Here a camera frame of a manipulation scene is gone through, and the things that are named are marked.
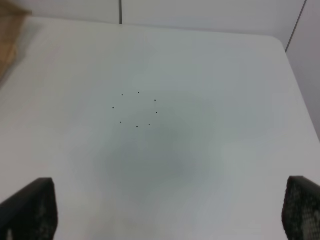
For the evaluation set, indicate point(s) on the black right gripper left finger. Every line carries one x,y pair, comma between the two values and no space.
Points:
31,213

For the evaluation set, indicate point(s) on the brown linen tote bag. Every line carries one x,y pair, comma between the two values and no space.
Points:
12,19

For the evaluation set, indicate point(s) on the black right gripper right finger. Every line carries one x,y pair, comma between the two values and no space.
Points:
301,209

